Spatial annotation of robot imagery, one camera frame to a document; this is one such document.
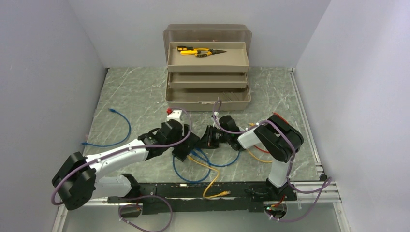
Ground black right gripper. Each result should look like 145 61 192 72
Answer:
195 126 231 150

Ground black network switch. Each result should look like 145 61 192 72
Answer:
172 133 200 162

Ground blue ethernet cable long loop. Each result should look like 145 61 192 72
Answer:
172 157 211 183

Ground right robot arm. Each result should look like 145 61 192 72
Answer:
198 113 304 201

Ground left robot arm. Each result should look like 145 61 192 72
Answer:
51 119 192 210

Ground beige plastic toolbox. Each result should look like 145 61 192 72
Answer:
163 24 252 111

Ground yellow black screwdriver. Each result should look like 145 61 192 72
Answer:
177 45 208 51

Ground yellow black pliers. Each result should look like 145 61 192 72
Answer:
180 48 226 58

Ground yellow ethernet cable on router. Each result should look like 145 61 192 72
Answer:
246 149 273 164

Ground aluminium frame rail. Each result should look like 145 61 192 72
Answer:
51 68 341 232

